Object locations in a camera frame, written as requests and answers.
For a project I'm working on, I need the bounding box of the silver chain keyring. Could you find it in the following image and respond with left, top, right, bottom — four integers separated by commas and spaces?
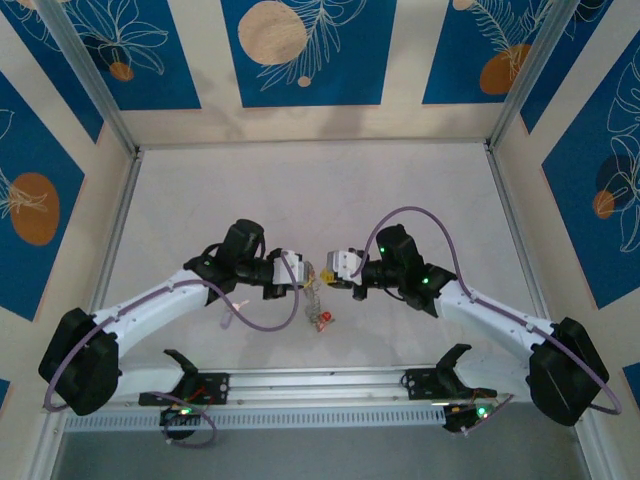
302, 262, 335, 334

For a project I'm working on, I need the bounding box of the right base circuit board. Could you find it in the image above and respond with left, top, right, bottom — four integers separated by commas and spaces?
442, 399, 496, 434

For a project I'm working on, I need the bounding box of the base circuit board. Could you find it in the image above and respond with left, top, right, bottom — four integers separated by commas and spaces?
442, 399, 496, 434
158, 403, 197, 427

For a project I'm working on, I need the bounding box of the left base circuit board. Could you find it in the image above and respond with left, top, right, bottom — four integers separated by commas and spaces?
158, 403, 197, 427

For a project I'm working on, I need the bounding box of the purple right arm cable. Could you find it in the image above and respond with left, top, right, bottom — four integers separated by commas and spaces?
349, 205, 624, 416

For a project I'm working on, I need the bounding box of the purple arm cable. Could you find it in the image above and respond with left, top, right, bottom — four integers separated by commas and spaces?
349, 205, 624, 416
43, 251, 302, 414

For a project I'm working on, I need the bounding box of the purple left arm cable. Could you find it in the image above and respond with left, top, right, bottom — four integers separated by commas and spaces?
43, 251, 302, 414

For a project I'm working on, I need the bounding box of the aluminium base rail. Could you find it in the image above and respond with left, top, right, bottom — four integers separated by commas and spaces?
227, 369, 409, 404

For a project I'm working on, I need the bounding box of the aluminium table side rail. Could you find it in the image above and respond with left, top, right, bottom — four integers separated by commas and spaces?
484, 144, 614, 480
29, 149, 146, 480

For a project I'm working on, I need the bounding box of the grey slotted cable tray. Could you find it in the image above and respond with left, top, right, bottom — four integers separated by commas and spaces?
64, 404, 449, 432

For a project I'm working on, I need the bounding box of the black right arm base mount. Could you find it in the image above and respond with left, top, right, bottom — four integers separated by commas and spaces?
402, 343, 499, 404

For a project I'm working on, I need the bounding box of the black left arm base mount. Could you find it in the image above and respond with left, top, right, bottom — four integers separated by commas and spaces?
138, 348, 232, 407

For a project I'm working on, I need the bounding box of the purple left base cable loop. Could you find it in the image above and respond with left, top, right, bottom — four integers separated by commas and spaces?
162, 392, 219, 449

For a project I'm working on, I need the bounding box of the blue floral wall panel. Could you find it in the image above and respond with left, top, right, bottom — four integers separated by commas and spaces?
541, 44, 640, 311
221, 0, 399, 109
422, 0, 564, 106
0, 0, 105, 145
0, 69, 87, 323
62, 0, 203, 112
519, 0, 640, 136

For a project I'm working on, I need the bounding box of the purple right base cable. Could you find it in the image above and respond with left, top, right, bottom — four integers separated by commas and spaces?
462, 393, 515, 437

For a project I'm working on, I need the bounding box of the aluminium frame post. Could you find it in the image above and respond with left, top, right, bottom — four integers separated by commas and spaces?
484, 0, 616, 154
34, 0, 144, 159

